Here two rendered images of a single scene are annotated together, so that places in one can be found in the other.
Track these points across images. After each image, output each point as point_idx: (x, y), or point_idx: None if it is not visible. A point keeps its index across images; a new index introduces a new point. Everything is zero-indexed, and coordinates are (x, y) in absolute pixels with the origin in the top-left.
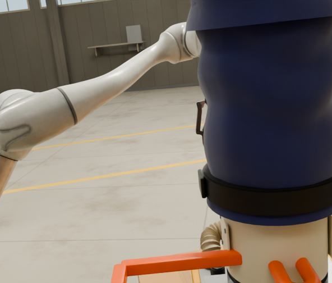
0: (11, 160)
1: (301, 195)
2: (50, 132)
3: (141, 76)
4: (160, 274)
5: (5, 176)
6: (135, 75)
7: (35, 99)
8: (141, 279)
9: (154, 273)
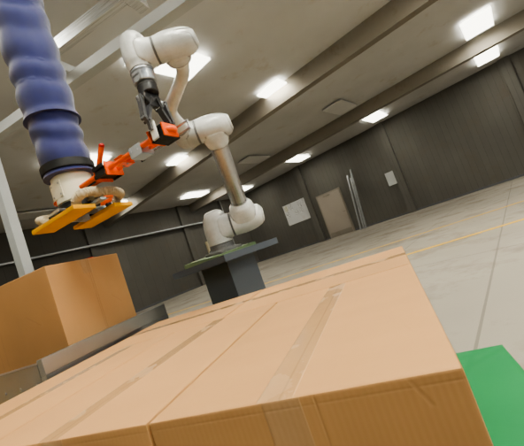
0: (211, 150)
1: None
2: (175, 142)
3: (173, 96)
4: (360, 262)
5: (215, 157)
6: (166, 101)
7: None
8: (358, 259)
9: (365, 259)
